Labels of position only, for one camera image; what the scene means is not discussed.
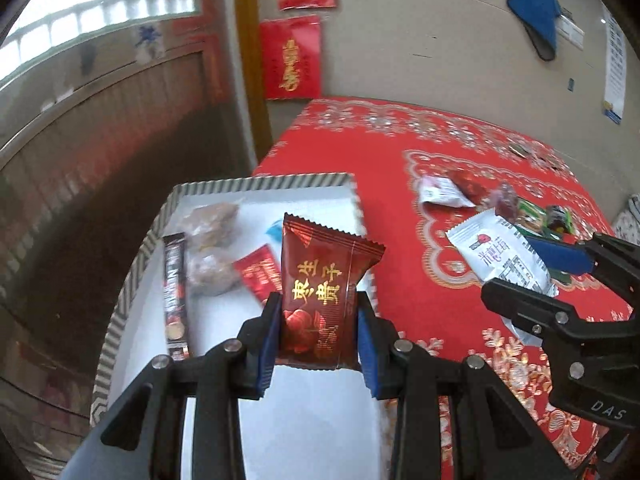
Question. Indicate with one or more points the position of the floral chair cushion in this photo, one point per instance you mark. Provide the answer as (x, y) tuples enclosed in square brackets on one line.
[(627, 227)]

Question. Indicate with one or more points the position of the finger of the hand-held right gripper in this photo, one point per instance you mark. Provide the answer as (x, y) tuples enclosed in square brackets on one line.
[(535, 310), (560, 260)]

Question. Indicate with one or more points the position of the ribbed metal door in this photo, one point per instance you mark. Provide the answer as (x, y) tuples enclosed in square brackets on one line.
[(75, 185)]

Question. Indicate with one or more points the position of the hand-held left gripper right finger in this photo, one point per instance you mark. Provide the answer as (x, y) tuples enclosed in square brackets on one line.
[(370, 355)]

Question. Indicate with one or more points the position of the large clear bag of nuts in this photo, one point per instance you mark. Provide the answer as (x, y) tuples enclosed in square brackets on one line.
[(212, 222)]

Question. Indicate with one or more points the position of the clear crumpled wrappers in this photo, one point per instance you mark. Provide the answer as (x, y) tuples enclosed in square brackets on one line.
[(546, 161)]

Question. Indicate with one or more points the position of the blue cloth on wall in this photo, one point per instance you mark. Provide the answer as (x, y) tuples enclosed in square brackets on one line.
[(537, 5)]

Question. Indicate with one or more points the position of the striped gift box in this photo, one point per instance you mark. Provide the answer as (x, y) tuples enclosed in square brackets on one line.
[(320, 420)]

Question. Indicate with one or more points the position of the small red snack packet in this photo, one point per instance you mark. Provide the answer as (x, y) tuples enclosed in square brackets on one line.
[(470, 187)]

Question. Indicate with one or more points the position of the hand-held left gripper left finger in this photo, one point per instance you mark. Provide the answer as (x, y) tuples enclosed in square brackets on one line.
[(265, 355)]

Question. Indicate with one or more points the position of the dark round object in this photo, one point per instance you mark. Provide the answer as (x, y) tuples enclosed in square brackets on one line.
[(518, 149)]

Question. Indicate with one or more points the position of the wall calendar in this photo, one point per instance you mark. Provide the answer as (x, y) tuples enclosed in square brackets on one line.
[(614, 70)]

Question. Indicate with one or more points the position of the window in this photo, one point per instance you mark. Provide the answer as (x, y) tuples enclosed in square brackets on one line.
[(100, 5)]

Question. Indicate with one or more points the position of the clear bag of dates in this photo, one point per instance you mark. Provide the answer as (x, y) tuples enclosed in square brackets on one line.
[(505, 200)]

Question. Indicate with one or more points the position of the long black coffee stick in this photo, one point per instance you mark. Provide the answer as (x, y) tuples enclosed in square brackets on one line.
[(175, 300)]

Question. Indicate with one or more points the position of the white strawberry snack packet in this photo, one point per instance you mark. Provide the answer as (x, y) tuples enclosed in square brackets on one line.
[(440, 194), (500, 255)]

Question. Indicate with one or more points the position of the wooden door frame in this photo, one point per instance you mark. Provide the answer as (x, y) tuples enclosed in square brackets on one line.
[(250, 60)]

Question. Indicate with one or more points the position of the white wall switch plate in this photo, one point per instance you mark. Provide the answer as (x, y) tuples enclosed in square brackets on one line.
[(572, 30)]

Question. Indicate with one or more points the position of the red gold snack packet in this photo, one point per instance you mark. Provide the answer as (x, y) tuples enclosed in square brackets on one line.
[(257, 272)]

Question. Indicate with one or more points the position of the blue white window picture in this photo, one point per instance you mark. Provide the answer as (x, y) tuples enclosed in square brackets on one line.
[(150, 42)]

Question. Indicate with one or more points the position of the red couplet strip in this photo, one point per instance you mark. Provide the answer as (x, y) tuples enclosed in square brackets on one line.
[(210, 35)]

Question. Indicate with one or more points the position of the green white cookie packet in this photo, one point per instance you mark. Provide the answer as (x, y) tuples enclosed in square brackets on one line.
[(531, 215)]

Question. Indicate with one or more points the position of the dark red jujube packet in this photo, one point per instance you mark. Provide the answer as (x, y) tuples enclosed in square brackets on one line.
[(325, 285)]

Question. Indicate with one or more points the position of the black green snack packet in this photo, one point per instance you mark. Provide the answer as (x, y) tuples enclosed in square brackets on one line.
[(559, 219)]

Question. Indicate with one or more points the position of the small clear bag of nuts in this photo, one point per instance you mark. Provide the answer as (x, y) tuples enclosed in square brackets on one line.
[(212, 272)]

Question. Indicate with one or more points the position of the blue white snack packet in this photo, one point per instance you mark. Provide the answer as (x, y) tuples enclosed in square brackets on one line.
[(275, 231)]

